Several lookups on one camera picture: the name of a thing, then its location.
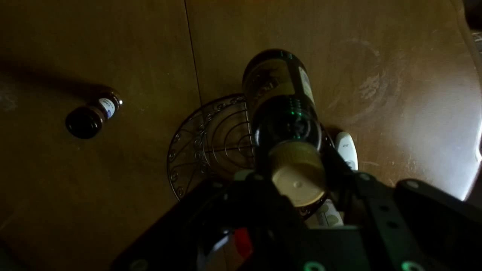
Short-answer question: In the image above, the dark bottle with yellow lid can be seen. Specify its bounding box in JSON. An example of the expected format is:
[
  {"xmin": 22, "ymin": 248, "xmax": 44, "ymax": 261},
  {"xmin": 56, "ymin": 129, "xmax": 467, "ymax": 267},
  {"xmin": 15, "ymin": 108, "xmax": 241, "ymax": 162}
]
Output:
[{"xmin": 241, "ymin": 46, "xmax": 331, "ymax": 218}]

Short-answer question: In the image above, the wire basket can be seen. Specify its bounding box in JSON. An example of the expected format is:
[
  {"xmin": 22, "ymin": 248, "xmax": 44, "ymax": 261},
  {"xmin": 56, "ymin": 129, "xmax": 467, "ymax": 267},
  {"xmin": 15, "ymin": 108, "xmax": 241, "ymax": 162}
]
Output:
[{"xmin": 166, "ymin": 91, "xmax": 263, "ymax": 201}]

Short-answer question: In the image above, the dark glass jar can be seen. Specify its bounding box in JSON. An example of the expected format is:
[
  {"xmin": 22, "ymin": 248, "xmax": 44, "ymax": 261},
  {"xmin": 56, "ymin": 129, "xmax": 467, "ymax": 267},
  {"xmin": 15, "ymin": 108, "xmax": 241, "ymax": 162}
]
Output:
[{"xmin": 63, "ymin": 88, "xmax": 125, "ymax": 141}]

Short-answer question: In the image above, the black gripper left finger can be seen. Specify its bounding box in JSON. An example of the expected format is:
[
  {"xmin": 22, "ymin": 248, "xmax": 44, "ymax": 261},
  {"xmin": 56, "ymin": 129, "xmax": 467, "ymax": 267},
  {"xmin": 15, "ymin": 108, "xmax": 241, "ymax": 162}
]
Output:
[{"xmin": 248, "ymin": 130, "xmax": 298, "ymax": 212}]

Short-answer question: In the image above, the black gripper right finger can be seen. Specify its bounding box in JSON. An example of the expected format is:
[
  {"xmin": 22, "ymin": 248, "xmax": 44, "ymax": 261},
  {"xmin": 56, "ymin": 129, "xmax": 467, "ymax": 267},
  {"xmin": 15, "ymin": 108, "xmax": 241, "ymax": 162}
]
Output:
[{"xmin": 318, "ymin": 133, "xmax": 375, "ymax": 224}]

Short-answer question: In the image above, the grey white lying object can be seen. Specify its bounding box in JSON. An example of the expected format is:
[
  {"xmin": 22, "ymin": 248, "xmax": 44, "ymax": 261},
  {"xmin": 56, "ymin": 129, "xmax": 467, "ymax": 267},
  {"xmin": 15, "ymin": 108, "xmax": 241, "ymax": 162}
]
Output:
[{"xmin": 334, "ymin": 129, "xmax": 361, "ymax": 173}]

